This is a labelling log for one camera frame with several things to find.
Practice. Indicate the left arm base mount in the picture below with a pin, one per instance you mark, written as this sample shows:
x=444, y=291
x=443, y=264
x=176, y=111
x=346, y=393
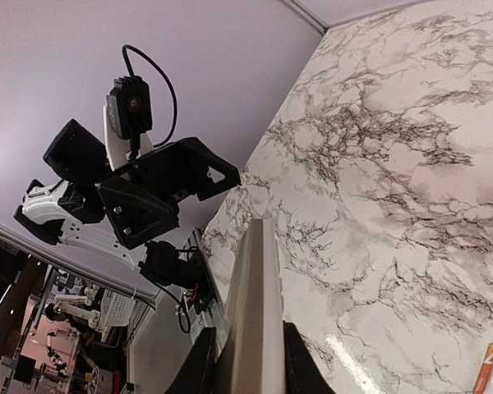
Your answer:
x=165, y=265

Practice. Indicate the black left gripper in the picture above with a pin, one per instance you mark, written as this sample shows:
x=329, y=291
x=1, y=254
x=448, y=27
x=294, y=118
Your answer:
x=138, y=196

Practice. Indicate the grey white remote control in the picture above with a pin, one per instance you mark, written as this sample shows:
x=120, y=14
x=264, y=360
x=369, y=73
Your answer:
x=252, y=359

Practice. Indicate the front aluminium rail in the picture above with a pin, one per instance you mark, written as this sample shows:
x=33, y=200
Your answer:
x=205, y=305

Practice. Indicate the orange battery near centre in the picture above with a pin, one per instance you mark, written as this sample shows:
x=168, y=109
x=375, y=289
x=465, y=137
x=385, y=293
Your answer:
x=485, y=371

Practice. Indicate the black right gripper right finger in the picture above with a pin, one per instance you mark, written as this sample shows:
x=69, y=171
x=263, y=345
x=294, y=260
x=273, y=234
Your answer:
x=302, y=375

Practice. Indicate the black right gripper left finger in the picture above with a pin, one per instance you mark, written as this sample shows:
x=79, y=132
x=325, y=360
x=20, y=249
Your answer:
x=197, y=372

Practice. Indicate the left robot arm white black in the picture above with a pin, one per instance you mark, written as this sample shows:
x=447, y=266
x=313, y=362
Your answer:
x=70, y=212

